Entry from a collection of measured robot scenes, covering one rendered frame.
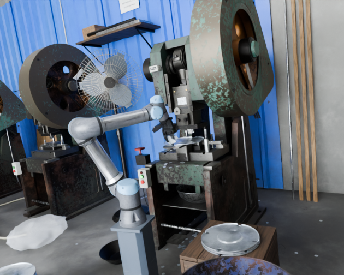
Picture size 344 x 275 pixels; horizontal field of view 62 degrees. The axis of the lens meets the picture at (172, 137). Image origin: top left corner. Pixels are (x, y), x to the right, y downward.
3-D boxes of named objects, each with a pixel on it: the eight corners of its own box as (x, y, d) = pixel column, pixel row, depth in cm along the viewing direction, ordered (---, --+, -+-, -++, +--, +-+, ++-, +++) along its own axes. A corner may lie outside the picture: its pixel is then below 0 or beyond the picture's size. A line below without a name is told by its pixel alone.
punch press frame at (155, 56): (213, 235, 191) (189, 27, 172) (160, 226, 215) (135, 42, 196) (250, 194, 256) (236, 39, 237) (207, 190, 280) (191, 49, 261)
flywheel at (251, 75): (256, -30, 182) (277, 71, 220) (226, -19, 194) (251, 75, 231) (223, 11, 135) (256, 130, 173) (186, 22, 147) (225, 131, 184)
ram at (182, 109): (191, 125, 199) (185, 82, 195) (172, 126, 207) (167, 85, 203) (202, 122, 213) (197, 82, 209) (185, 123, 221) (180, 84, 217)
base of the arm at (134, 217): (138, 228, 150) (135, 210, 149) (114, 226, 156) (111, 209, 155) (151, 216, 164) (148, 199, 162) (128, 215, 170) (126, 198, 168)
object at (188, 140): (211, 137, 208) (211, 136, 208) (191, 145, 185) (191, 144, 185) (177, 138, 225) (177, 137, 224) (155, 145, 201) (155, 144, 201)
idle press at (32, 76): (59, 234, 262) (21, 37, 237) (8, 219, 319) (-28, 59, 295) (160, 181, 384) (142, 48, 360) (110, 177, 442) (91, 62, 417)
